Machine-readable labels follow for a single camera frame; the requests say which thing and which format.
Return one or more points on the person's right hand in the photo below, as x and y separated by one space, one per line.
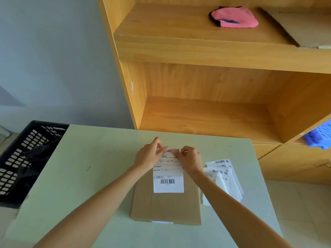
190 160

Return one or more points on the person's left hand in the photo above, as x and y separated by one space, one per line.
147 156

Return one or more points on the person's left thumb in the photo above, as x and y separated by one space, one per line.
159 147

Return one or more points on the person's right fingers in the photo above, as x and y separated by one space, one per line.
185 151

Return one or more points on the white shipping label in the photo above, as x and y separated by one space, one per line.
168 178

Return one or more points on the person's left forearm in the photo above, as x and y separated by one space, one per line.
85 209

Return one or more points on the person's right forearm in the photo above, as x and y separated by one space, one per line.
238 211

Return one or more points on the pile of white shipping labels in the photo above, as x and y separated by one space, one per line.
227 178

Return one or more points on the brown cardboard box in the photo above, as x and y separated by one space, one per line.
165 204

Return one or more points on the wooden shelf unit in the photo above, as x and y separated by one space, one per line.
206 74

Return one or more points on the black plastic bag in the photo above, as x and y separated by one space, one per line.
36 157

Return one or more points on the blue plastic basket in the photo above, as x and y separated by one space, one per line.
319 138

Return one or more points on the black plastic crate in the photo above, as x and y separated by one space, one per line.
23 160

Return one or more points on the pink knitted cloth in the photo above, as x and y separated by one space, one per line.
234 17

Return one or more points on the flat cardboard sheet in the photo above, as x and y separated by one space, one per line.
297 25

